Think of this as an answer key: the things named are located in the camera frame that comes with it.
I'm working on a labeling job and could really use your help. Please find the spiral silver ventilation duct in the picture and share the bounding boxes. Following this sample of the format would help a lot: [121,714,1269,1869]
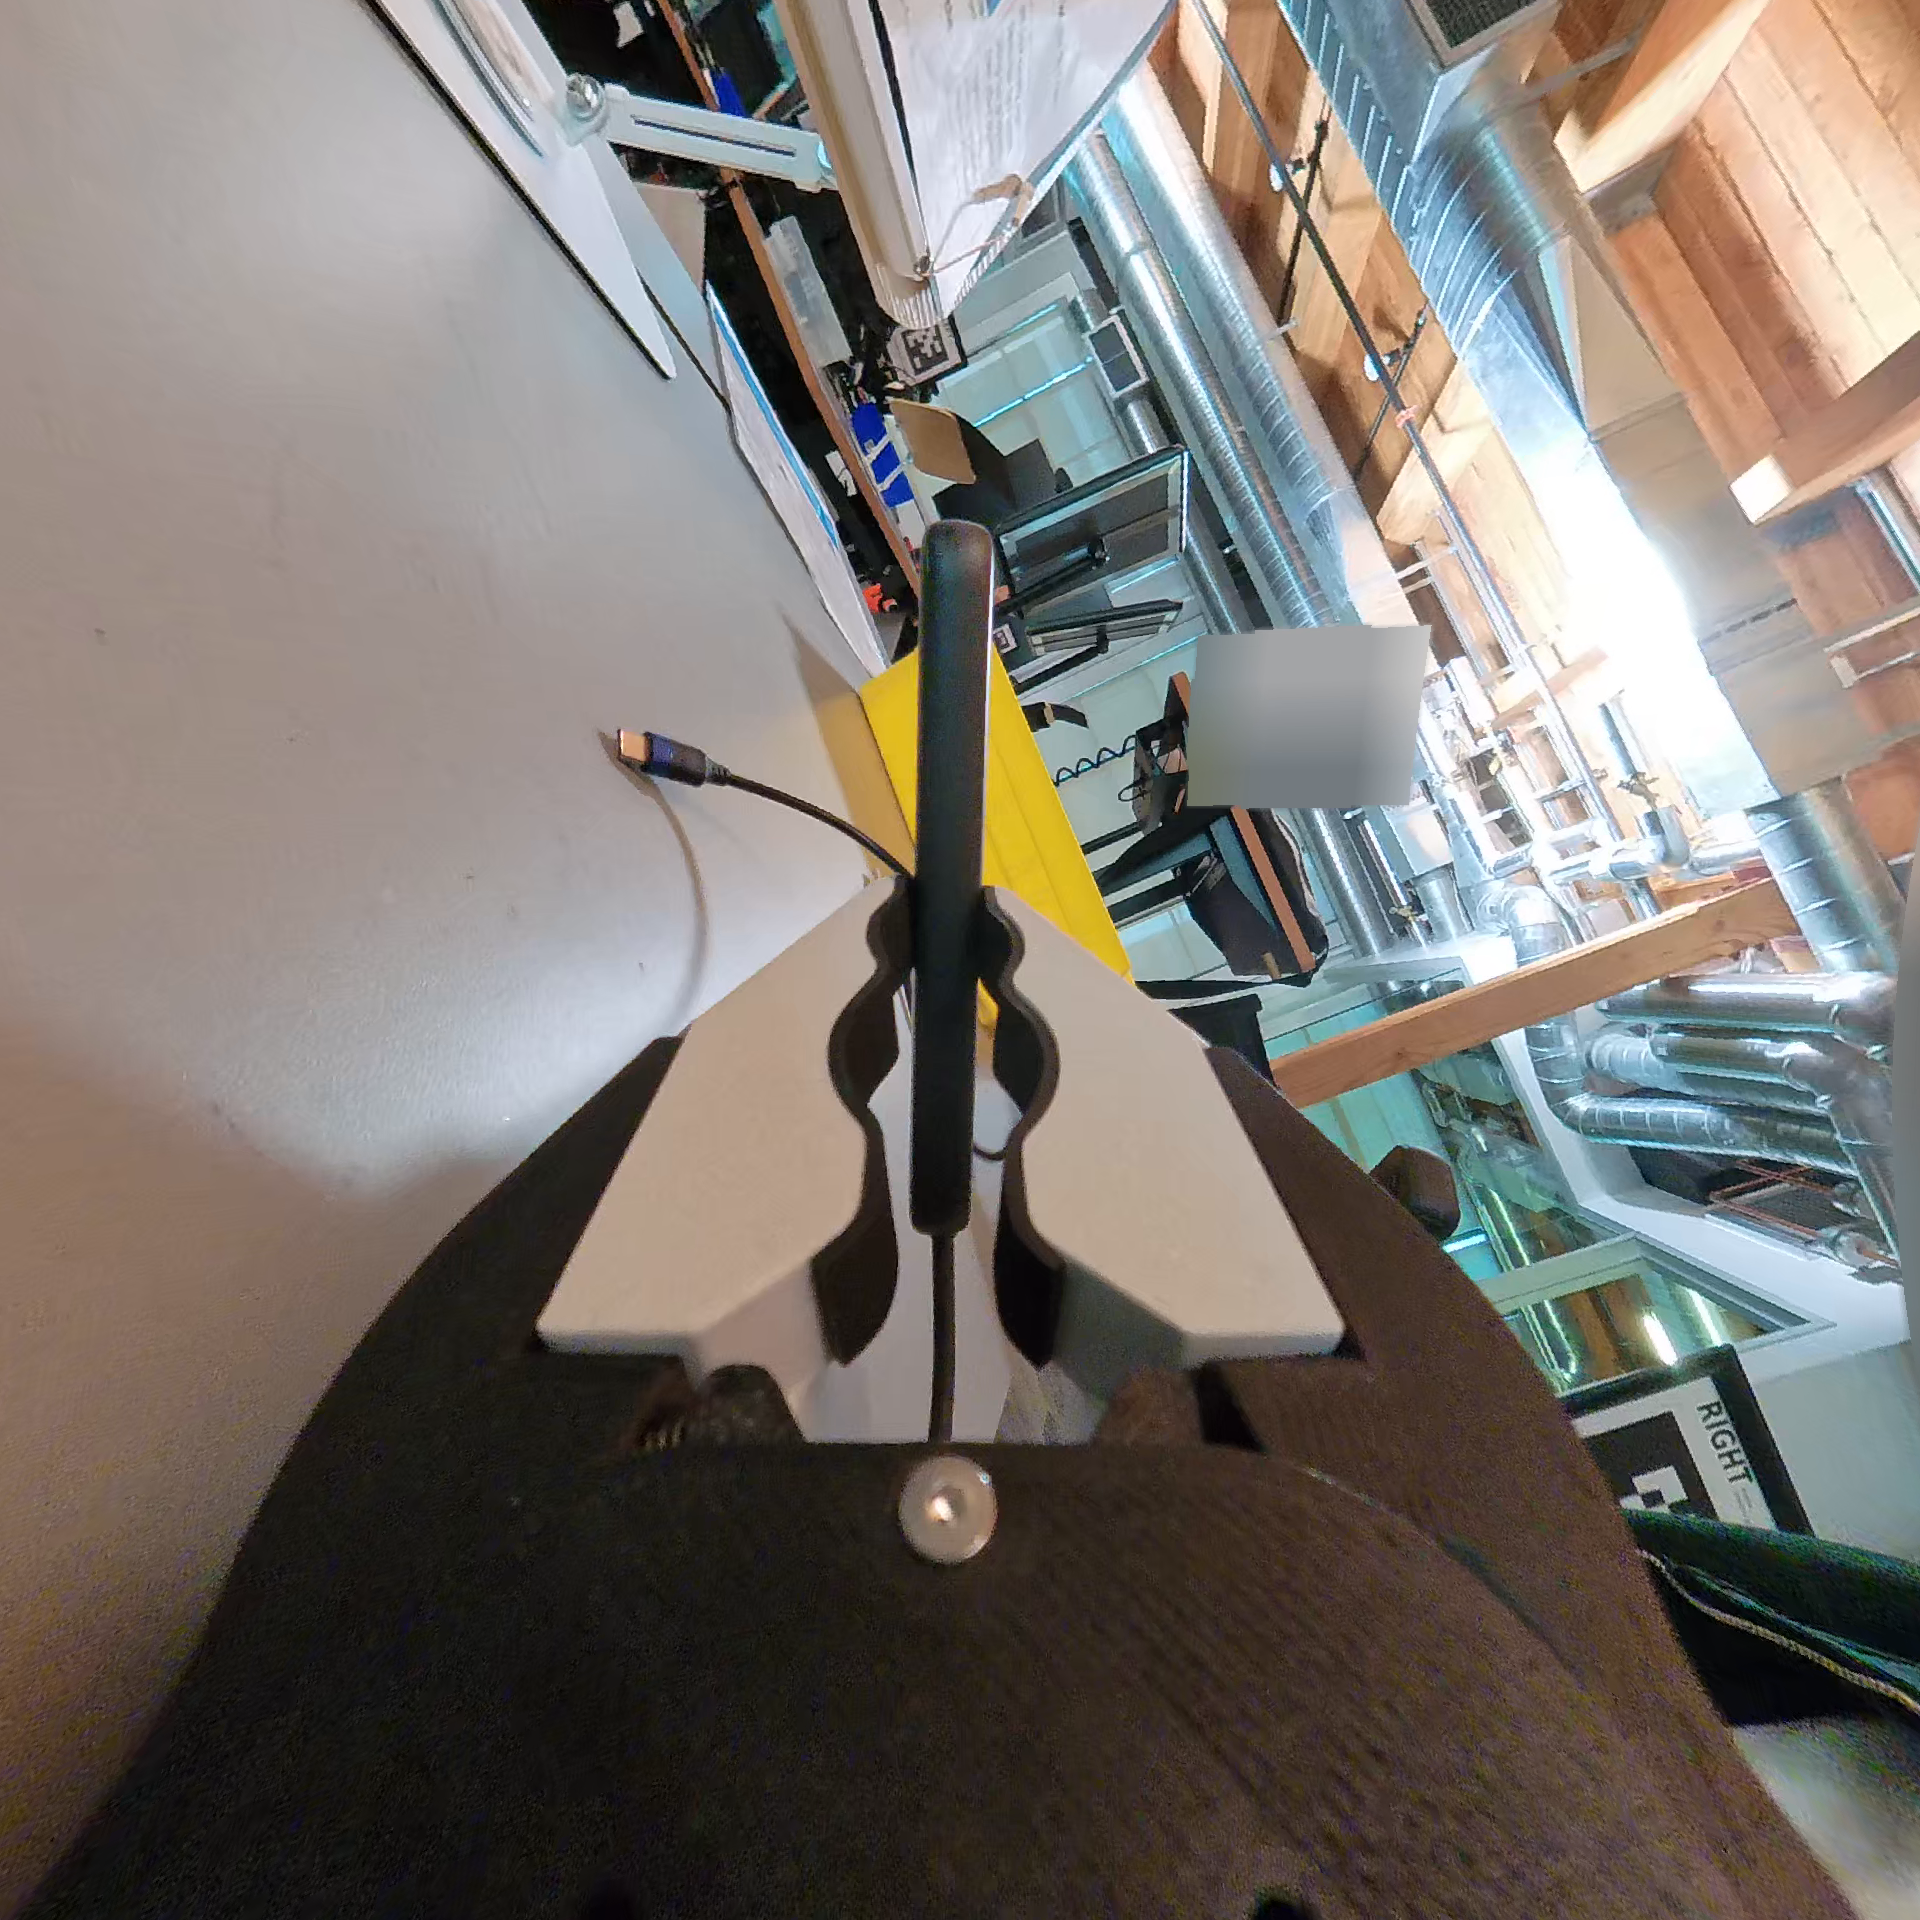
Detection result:
[1063,82,1450,939]

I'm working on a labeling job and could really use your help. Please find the thin black hub cable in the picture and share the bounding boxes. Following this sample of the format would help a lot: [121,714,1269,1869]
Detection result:
[928,1229,964,1452]

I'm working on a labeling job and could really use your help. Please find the white paper sign board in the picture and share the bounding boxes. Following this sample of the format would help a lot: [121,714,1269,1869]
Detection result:
[792,0,1176,326]

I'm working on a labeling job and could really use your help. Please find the wooden workbench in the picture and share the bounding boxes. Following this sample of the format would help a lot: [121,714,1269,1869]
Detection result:
[656,0,922,601]

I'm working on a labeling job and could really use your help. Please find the person's right forearm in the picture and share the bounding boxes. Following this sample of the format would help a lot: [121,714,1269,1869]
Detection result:
[1628,1507,1920,1731]

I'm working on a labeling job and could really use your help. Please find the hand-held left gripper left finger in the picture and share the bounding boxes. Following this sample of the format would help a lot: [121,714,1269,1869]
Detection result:
[536,877,922,1444]

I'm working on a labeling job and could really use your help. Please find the yellow plastic bin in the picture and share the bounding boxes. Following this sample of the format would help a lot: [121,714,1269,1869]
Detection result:
[817,661,1137,994]

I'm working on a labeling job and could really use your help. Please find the wooden beam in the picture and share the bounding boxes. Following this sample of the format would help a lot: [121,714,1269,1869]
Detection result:
[1271,877,1801,1114]

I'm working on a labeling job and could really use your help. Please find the black usb cable blue plug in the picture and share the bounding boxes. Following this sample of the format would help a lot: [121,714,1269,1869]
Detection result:
[612,724,916,886]

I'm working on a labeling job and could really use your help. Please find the white printed sheet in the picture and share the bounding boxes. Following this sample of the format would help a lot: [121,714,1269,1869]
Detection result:
[705,286,851,590]

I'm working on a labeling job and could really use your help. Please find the cluster of silver pipes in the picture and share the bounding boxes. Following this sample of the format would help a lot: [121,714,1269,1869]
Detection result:
[1546,960,1912,1281]

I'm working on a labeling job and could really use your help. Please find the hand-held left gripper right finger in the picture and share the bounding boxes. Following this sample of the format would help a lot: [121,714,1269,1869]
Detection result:
[984,886,1346,1426]

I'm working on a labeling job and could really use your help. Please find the large silver ventilation duct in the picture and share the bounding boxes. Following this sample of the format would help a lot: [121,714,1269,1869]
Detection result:
[1275,0,1757,633]

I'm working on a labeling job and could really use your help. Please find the black smartphone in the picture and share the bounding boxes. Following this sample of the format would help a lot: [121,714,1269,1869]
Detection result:
[912,517,1003,1241]

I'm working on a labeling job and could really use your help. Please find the grey desk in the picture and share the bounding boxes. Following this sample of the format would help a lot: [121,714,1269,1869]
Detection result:
[0,0,922,1920]

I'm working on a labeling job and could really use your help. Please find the white monitor stand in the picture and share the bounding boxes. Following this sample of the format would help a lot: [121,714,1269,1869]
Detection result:
[376,0,836,379]

